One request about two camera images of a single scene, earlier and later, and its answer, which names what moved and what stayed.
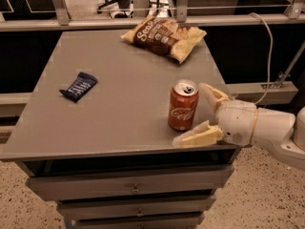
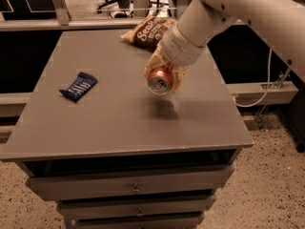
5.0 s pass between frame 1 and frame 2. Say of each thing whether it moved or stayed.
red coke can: moved
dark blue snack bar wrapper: stayed
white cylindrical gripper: moved
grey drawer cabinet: stayed
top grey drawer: stayed
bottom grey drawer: stayed
